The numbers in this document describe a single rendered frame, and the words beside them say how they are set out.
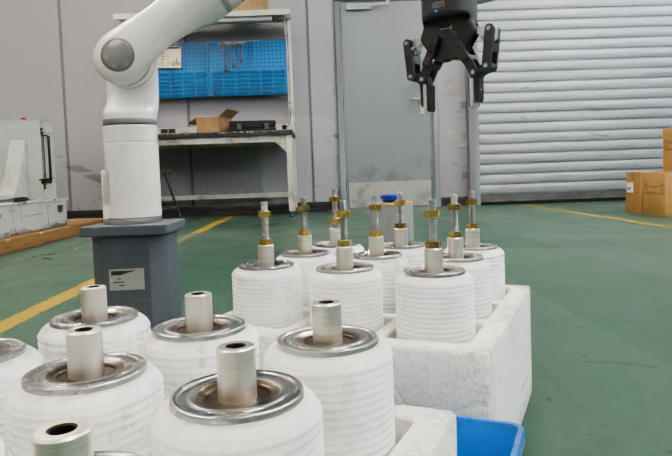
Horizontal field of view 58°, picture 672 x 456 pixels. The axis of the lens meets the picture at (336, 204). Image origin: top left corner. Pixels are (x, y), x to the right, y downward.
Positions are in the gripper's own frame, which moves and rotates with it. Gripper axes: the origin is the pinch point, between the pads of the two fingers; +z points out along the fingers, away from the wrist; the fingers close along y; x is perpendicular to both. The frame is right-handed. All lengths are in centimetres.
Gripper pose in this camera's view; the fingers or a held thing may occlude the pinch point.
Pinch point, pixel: (451, 100)
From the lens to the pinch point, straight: 85.8
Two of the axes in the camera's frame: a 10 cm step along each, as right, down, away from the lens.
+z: 0.3, 10.0, 0.5
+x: 6.2, -0.6, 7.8
